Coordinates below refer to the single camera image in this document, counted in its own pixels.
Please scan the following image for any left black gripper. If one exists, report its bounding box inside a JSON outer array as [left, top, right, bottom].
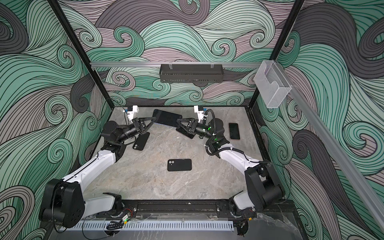
[[117, 118, 155, 146]]

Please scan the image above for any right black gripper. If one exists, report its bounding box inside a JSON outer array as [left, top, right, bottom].
[[179, 118, 218, 143]]

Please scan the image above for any black case edge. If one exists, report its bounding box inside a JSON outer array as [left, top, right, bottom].
[[133, 132, 150, 151]]

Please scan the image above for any black case with camera hole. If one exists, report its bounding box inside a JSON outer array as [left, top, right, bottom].
[[167, 159, 192, 172]]

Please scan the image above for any pink phone case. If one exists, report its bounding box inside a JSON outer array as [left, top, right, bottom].
[[228, 122, 241, 141]]

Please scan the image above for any black phone patterned reflection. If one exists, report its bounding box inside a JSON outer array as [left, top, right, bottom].
[[176, 128, 195, 139]]

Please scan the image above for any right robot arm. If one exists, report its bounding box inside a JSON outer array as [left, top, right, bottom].
[[177, 118, 285, 215]]

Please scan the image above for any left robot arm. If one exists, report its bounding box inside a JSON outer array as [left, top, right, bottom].
[[39, 117, 156, 228]]

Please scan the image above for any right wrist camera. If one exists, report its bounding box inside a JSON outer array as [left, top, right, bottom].
[[194, 105, 207, 123]]

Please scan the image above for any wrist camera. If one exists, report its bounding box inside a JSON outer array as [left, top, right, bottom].
[[194, 105, 207, 123], [124, 105, 139, 122]]

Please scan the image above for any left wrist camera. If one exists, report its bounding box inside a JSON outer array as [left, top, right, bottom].
[[124, 105, 139, 122]]

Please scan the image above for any black wall tray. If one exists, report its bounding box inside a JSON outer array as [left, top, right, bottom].
[[159, 64, 224, 84]]

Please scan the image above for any back aluminium rail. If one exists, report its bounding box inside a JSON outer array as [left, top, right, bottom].
[[89, 61, 263, 70]]

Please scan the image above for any aluminium rail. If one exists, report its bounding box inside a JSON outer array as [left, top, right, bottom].
[[89, 61, 263, 70], [276, 63, 384, 231]]

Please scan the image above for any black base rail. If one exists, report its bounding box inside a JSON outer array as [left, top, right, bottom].
[[122, 200, 296, 219]]

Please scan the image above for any clear plastic wall holder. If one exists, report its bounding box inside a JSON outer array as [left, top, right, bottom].
[[254, 61, 292, 109]]

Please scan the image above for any white slotted cable duct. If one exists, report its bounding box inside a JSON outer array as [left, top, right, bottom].
[[69, 220, 235, 232]]

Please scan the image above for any right aluminium rail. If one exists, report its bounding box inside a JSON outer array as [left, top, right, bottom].
[[276, 63, 384, 231]]

